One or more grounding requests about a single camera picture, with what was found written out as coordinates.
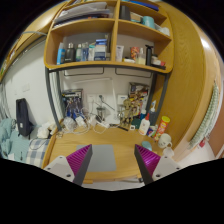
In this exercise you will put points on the red yellow snack canister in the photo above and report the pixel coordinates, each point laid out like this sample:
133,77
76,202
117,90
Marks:
162,127

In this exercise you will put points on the wooden wall shelf unit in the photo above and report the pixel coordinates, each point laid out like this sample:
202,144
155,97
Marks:
163,44

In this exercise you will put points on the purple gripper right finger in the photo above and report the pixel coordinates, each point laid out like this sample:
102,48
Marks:
152,166

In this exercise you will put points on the white cosmetic tube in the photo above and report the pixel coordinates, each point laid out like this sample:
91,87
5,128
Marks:
119,53

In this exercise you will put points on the plaid bed pillow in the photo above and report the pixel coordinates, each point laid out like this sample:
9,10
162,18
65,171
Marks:
36,152

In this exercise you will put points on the blue tube bottle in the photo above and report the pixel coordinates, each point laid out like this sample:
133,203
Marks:
60,54

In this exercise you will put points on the glass french press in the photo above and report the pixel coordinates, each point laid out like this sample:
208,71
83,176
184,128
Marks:
101,112

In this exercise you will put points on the black pump bottle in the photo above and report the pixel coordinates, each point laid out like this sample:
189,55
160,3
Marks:
148,54

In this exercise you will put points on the black backpack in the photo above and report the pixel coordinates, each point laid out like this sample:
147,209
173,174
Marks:
25,126

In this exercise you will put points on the black shampoo bottle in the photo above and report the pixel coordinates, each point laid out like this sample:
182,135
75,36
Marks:
70,53

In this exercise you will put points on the white ceramic mug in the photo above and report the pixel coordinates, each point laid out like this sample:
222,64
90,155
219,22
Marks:
165,140

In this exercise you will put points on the blue white box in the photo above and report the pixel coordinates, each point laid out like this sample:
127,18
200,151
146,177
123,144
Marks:
100,50

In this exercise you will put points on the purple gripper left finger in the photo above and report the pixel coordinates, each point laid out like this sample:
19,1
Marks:
72,168

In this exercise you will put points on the grey mouse pad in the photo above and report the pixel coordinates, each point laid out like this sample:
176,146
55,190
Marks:
103,159

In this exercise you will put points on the white glue bottle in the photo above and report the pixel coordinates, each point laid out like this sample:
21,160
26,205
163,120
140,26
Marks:
144,125

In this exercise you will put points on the light blue bowl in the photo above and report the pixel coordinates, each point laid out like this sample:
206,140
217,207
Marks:
147,145

